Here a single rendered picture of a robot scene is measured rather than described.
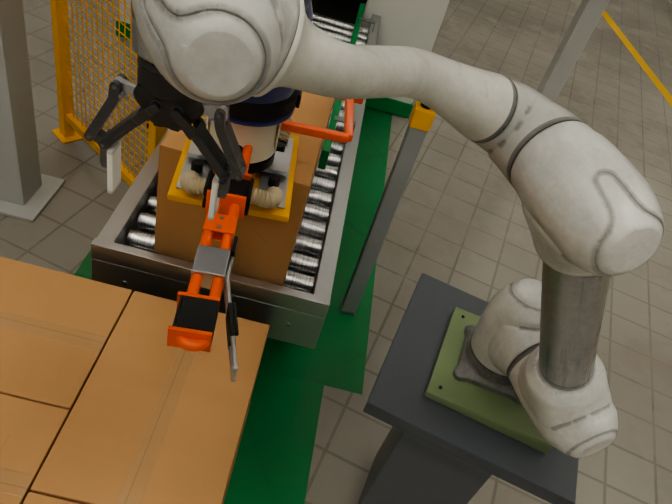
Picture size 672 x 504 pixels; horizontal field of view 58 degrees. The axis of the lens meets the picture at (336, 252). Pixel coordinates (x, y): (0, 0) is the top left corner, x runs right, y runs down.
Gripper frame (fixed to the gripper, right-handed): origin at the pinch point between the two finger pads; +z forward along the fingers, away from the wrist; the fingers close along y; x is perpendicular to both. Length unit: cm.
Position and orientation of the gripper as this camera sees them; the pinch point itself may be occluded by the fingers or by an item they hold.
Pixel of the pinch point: (164, 194)
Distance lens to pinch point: 85.4
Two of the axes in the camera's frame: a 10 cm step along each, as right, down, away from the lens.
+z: -2.3, 7.1, 6.6
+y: -9.6, -2.6, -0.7
